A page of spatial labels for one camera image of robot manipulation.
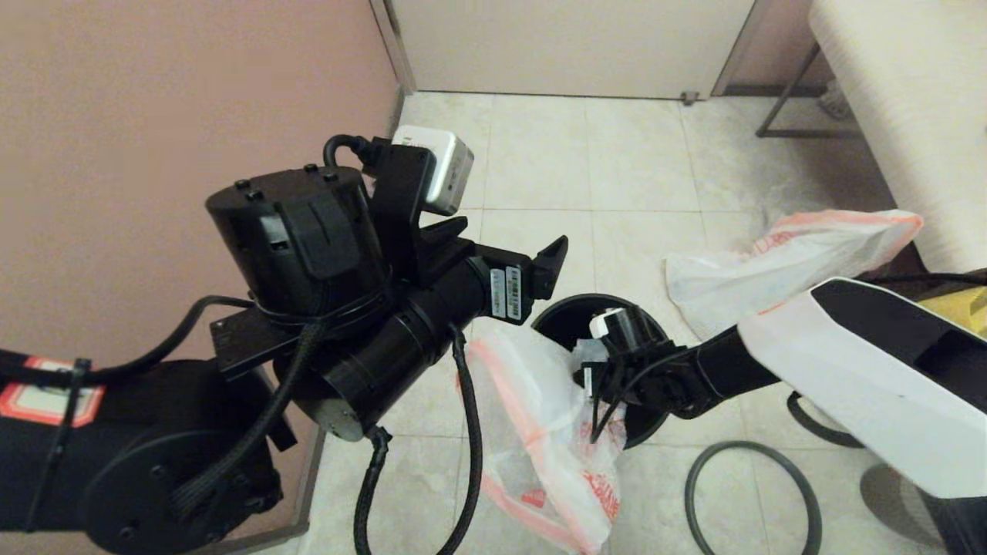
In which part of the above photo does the black round trash bin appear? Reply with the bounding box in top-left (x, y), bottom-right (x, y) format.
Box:
top-left (532, 293), bottom-right (673, 450)

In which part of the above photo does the grey bin rim ring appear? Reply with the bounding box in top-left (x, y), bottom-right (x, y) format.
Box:
top-left (685, 441), bottom-right (823, 555)

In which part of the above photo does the white plastic bag liner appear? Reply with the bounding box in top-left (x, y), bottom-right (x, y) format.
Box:
top-left (461, 328), bottom-right (627, 555)

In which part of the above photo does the white bag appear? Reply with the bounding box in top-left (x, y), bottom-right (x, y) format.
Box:
top-left (665, 210), bottom-right (923, 341)

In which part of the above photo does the yellow fabric bag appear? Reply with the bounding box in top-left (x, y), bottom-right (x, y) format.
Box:
top-left (921, 287), bottom-right (987, 340)

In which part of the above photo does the dark grey baseboard strip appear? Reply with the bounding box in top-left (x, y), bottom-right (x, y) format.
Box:
top-left (224, 86), bottom-right (407, 555)

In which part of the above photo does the white door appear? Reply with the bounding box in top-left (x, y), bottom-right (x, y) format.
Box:
top-left (383, 0), bottom-right (756, 100)

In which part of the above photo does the grey ribbed round pad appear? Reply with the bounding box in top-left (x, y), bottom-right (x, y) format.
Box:
top-left (860, 462), bottom-right (948, 552)

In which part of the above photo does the small clear plastic wrapper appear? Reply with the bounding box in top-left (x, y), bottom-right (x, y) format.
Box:
top-left (817, 79), bottom-right (851, 122)

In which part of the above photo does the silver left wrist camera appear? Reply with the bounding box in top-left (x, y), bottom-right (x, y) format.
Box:
top-left (392, 126), bottom-right (475, 217)

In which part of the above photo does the black left camera cable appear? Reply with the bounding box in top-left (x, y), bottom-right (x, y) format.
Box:
top-left (353, 328), bottom-right (484, 555)

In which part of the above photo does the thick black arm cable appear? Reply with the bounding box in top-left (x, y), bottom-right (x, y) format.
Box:
top-left (787, 392), bottom-right (864, 449)

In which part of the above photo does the braided black left arm cable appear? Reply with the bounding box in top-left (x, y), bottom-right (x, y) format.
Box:
top-left (170, 320), bottom-right (325, 519)

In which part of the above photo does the grey door frame post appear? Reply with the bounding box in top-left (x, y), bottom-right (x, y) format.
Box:
top-left (369, 0), bottom-right (419, 95)
top-left (708, 0), bottom-right (772, 98)

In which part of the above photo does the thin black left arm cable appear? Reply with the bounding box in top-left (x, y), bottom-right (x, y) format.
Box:
top-left (0, 295), bottom-right (255, 386)

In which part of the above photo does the dark metal table frame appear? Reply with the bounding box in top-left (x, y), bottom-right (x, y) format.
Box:
top-left (756, 42), bottom-right (863, 140)

